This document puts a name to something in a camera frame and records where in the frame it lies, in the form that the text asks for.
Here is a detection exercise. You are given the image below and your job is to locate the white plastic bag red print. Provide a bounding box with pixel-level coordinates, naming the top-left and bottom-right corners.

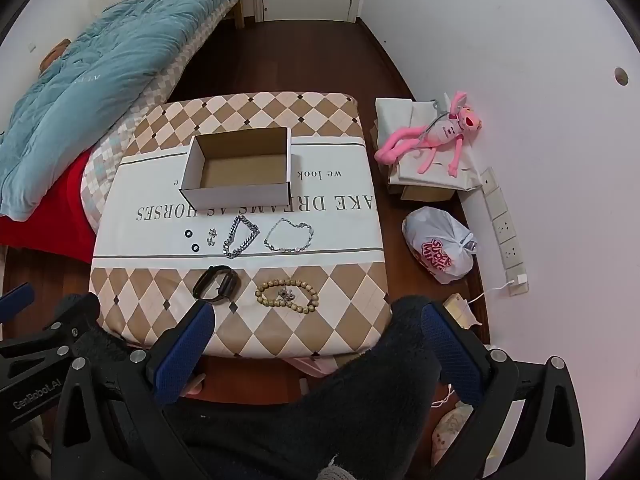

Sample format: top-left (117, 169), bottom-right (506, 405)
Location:
top-left (402, 206), bottom-right (478, 286)

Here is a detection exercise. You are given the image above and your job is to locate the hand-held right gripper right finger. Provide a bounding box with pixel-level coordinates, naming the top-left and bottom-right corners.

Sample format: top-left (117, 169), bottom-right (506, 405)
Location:
top-left (421, 301), bottom-right (587, 480)

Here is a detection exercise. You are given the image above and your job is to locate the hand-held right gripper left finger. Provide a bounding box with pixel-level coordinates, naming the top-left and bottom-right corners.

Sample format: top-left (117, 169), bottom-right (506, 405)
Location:
top-left (50, 301), bottom-right (217, 480)

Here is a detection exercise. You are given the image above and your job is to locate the pink plush toy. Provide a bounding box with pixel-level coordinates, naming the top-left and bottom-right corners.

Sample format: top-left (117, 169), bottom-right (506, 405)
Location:
top-left (376, 91), bottom-right (482, 177)

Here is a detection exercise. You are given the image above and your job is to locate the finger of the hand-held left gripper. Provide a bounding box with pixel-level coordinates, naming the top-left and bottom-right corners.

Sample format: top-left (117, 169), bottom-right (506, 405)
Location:
top-left (0, 282), bottom-right (36, 323)
top-left (42, 292), bottom-right (103, 356)

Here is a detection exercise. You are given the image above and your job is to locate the brown wooden piece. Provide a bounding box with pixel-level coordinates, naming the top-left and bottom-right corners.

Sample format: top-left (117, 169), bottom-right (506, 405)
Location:
top-left (39, 39), bottom-right (72, 72)

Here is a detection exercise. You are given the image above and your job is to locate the black smart band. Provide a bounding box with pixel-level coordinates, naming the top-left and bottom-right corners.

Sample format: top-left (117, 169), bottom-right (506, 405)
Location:
top-left (193, 265), bottom-right (240, 304)

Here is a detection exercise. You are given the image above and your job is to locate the chunky silver chain bracelet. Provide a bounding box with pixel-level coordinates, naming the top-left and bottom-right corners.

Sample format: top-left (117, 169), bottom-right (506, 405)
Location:
top-left (222, 215), bottom-right (261, 260)

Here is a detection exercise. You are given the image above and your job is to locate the red cloth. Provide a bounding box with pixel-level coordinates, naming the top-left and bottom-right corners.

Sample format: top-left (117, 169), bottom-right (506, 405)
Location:
top-left (0, 147), bottom-right (98, 263)

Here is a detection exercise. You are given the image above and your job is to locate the checked printed tablecloth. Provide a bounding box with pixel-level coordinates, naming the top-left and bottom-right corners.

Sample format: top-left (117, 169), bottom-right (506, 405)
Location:
top-left (90, 91), bottom-right (393, 361)

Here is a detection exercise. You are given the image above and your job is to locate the blue quilt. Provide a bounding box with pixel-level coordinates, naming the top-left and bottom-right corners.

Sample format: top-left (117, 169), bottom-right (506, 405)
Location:
top-left (0, 0), bottom-right (251, 221)

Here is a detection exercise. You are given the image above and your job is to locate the white power strip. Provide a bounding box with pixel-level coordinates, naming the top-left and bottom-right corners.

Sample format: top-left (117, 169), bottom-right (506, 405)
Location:
top-left (480, 167), bottom-right (529, 297)

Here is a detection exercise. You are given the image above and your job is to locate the wooden bead bracelet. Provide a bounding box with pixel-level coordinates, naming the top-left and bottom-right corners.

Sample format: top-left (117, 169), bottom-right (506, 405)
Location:
top-left (255, 280), bottom-right (320, 315)

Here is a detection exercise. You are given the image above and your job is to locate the grey shoe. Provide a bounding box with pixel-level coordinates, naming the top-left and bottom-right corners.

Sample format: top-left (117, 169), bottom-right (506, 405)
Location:
top-left (27, 430), bottom-right (53, 471)

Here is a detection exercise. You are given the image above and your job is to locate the thin silver chain bracelet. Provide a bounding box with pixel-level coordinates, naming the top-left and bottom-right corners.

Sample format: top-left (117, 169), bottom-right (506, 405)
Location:
top-left (263, 218), bottom-right (314, 254)

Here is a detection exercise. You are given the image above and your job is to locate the white charger cable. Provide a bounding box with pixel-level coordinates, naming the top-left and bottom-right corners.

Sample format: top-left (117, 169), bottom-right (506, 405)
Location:
top-left (467, 280), bottom-right (511, 306)

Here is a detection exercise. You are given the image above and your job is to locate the brown cardboard box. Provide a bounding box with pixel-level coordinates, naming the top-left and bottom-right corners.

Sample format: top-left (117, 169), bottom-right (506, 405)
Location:
top-left (387, 180), bottom-right (458, 202)

